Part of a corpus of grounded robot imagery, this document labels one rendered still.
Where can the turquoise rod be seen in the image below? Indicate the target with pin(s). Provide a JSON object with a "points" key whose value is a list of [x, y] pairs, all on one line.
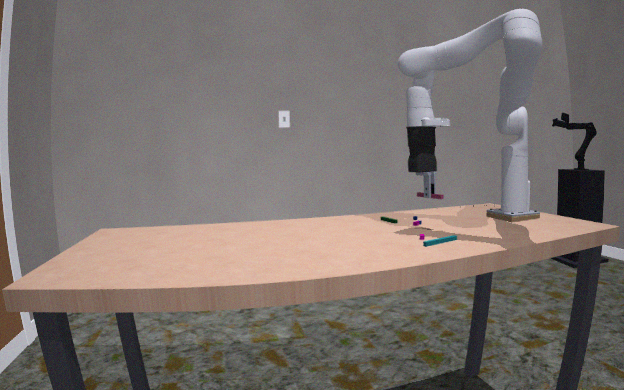
{"points": [[439, 240]]}

